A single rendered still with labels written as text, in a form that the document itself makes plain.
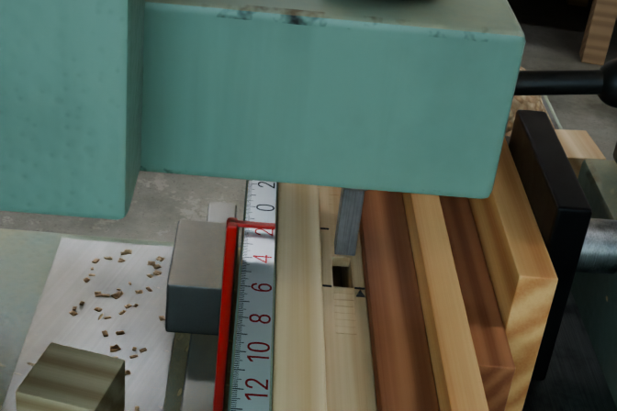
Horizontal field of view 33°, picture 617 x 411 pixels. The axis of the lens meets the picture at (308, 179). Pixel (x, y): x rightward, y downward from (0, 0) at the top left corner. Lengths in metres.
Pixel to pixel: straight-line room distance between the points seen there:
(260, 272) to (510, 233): 0.10
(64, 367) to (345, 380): 0.20
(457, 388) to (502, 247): 0.08
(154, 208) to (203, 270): 1.65
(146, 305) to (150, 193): 1.65
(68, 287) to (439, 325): 0.32
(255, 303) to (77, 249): 0.32
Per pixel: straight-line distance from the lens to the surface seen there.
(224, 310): 0.46
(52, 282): 0.68
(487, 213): 0.46
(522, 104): 0.69
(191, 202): 2.27
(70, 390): 0.54
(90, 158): 0.35
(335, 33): 0.36
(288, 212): 0.47
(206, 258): 0.61
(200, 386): 0.58
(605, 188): 0.52
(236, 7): 0.36
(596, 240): 0.48
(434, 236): 0.46
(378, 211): 0.49
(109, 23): 0.33
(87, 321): 0.64
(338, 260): 0.46
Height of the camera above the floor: 1.20
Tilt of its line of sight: 30 degrees down
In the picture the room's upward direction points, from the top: 7 degrees clockwise
